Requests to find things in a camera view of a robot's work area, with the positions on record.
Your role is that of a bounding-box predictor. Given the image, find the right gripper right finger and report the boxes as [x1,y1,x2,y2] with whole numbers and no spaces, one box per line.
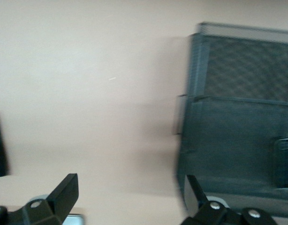
[181,174,279,225]

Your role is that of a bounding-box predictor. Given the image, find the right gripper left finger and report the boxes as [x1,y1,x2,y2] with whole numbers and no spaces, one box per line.
[0,172,79,225]

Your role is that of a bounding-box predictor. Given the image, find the silver closed laptop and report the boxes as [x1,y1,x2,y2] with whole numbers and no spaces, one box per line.
[63,212,85,225]

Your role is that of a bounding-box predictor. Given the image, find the black mesh two-tier tray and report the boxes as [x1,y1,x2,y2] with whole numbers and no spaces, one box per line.
[173,22,288,219]

